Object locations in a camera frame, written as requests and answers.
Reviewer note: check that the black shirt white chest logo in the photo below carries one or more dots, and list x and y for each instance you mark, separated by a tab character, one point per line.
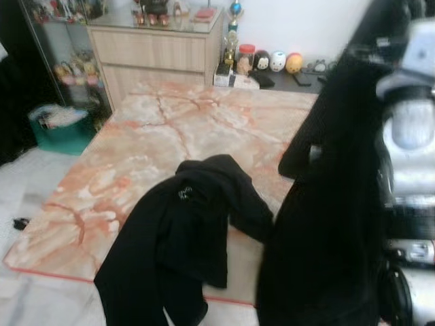
177	238

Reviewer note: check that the light wood drawer cabinet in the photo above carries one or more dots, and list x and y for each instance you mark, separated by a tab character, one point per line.
156	61

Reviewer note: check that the pink marble top table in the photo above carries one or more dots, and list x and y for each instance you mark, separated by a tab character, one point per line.
136	136

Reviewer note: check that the small white box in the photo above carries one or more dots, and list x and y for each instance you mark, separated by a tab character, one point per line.
238	81

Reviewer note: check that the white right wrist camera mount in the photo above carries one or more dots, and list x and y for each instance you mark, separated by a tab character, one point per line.
425	51

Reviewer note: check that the red lid jar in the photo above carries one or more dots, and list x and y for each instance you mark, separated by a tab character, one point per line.
246	60

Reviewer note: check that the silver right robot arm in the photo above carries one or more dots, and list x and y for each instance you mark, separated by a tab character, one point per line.
411	170

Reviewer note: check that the small red box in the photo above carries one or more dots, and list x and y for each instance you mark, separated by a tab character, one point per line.
204	15

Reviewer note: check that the black round toy figurine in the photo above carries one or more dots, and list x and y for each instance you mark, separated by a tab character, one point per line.
262	61

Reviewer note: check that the orange round toy figurine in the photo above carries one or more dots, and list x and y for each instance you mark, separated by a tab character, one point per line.
294	63

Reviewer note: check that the gold trophy blue globe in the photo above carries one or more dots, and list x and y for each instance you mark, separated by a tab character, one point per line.
233	41

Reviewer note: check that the green storage basket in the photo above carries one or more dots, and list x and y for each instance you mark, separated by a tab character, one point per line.
61	139

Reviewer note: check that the small black floor object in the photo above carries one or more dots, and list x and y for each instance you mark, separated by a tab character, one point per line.
21	223

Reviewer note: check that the glass display cabinet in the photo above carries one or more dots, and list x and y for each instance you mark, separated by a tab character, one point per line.
68	68

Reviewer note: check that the white round toy figurine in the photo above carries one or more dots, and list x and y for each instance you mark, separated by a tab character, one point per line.
278	62

